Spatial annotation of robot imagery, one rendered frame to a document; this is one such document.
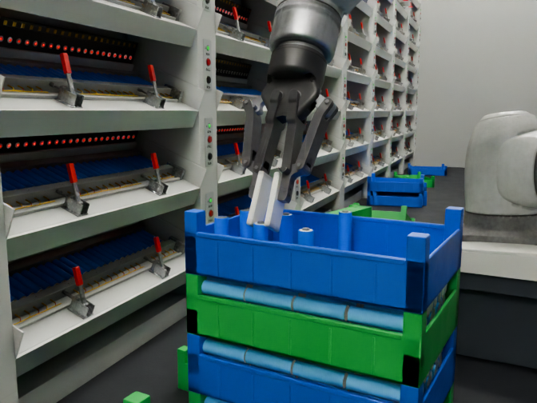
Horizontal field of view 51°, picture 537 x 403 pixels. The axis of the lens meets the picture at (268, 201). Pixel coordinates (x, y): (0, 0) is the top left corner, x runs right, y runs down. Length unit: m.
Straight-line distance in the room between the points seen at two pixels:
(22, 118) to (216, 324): 0.45
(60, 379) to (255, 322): 0.54
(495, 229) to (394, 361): 0.70
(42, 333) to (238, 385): 0.43
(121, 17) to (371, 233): 0.65
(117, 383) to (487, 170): 0.87
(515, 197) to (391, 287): 0.70
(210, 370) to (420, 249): 0.32
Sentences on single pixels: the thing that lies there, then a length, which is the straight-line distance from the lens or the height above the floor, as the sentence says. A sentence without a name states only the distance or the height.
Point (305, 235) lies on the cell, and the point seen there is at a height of 0.38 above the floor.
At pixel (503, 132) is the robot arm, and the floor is 0.48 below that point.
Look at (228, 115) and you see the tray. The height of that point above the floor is 0.51.
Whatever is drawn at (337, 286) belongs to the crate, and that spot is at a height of 0.33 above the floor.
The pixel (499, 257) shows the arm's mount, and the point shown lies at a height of 0.24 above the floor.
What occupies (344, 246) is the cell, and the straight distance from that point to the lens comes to 0.77.
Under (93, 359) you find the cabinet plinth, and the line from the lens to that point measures 1.20.
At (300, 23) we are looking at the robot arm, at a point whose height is 0.63.
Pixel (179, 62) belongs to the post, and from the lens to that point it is 1.42.
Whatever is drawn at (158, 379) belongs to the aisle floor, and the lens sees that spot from 1.18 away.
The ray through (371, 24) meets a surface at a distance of 3.42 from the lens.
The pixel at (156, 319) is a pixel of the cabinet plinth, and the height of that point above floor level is 0.04.
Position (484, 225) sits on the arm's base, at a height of 0.28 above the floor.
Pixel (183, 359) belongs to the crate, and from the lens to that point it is 1.10.
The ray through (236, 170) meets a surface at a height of 0.35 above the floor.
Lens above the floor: 0.52
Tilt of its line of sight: 9 degrees down
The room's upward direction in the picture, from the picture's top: straight up
